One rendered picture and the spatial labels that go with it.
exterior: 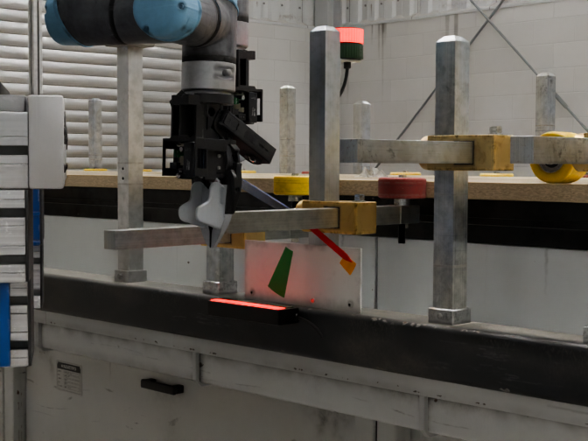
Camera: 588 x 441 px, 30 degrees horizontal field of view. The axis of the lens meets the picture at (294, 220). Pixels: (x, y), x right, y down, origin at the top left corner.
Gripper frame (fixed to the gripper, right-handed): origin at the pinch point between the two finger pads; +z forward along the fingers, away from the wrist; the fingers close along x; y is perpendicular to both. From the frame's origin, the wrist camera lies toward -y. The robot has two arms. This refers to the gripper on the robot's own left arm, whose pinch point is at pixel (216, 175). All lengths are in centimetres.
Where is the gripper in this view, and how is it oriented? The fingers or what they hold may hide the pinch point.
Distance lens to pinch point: 178.2
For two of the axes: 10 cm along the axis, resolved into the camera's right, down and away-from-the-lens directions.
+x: 7.0, -0.3, 7.1
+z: -0.1, 10.0, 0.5
